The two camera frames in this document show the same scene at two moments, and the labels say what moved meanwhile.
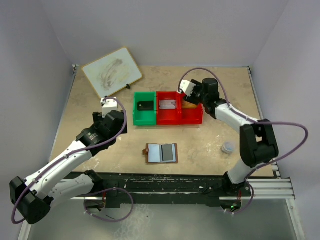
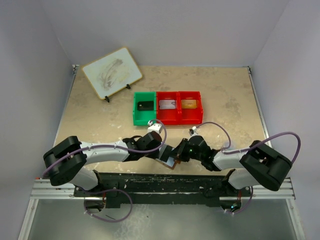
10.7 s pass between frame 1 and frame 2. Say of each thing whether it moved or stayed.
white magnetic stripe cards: stayed
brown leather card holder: moved
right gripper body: moved
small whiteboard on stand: stayed
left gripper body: moved
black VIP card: stayed
